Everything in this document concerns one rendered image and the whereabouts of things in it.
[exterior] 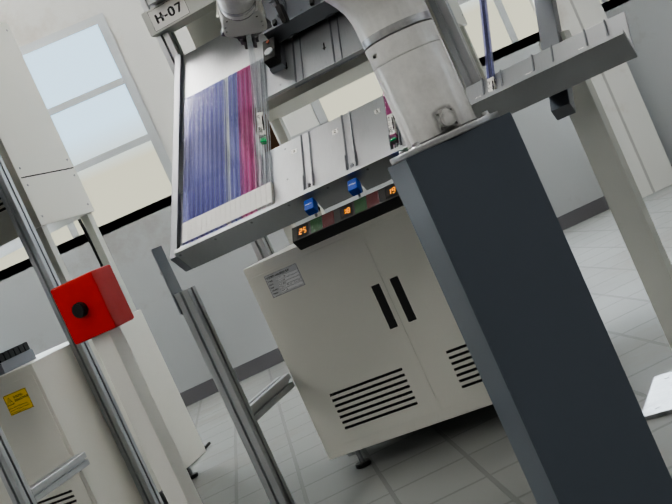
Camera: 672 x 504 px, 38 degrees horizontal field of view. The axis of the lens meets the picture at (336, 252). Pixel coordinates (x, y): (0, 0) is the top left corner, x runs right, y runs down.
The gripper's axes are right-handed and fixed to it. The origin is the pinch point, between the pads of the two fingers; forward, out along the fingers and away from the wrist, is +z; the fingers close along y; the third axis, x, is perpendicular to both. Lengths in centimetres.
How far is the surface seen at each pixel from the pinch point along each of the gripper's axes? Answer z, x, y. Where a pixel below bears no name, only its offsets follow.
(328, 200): -0.9, 43.4, -11.8
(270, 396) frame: 40, 78, 12
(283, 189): 2.8, 37.6, -2.2
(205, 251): 10, 46, 18
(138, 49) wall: 261, -154, 80
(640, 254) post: -3, 68, -75
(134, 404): 48, 72, 48
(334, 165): -2.5, 36.1, -14.5
